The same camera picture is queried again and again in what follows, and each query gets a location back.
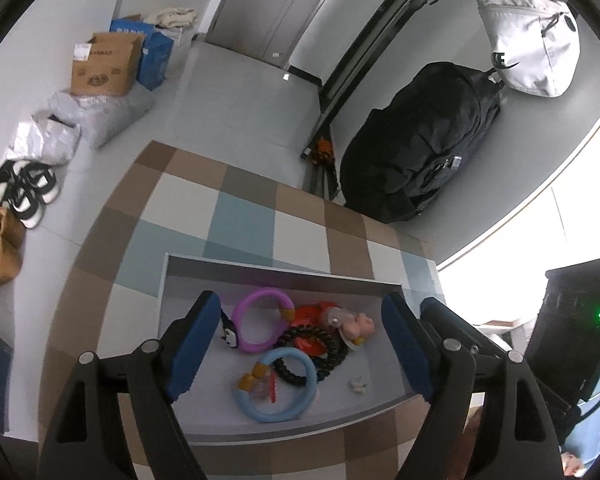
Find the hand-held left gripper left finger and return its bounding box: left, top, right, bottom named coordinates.
left=37, top=290, right=222, bottom=480

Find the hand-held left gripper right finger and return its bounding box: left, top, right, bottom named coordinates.
left=380, top=292, right=566, bottom=480

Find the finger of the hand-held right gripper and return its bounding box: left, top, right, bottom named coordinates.
left=419, top=297, right=511, bottom=361

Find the grey cardboard box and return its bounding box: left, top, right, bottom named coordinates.
left=157, top=252, right=431, bottom=446

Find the light blue ring bracelet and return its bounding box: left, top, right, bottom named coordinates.
left=235, top=349, right=318, bottom=423

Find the round red badge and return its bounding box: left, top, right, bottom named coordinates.
left=292, top=302, right=338, bottom=356

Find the pink doll charm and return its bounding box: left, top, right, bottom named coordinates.
left=340, top=312, right=376, bottom=348

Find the checkered mat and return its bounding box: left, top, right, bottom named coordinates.
left=37, top=140, right=448, bottom=480

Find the black backpack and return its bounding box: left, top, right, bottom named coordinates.
left=340, top=61, right=506, bottom=224

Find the small orange object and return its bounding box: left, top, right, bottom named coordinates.
left=302, top=137, right=335, bottom=166

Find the black and white shoe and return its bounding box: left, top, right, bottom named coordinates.
left=0, top=170, right=48, bottom=228
left=17, top=162, right=60, bottom=206

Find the grey plastic bag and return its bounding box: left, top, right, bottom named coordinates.
left=47, top=87, right=156, bottom=148

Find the white plastic bag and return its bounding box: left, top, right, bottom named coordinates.
left=7, top=115, right=83, bottom=166

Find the blue cardboard box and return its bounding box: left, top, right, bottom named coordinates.
left=110, top=15, right=175, bottom=91

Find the brown cardboard box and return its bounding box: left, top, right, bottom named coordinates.
left=70, top=32, right=146, bottom=97

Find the cream cloth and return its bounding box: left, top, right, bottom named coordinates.
left=147, top=7, right=197, bottom=28

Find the grey door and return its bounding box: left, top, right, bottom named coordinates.
left=207, top=0, right=356, bottom=68

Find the purple ring bracelet with charm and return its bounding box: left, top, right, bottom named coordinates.
left=220, top=287, right=296, bottom=358

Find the black sliding door rail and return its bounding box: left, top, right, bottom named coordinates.
left=300, top=0, right=461, bottom=201

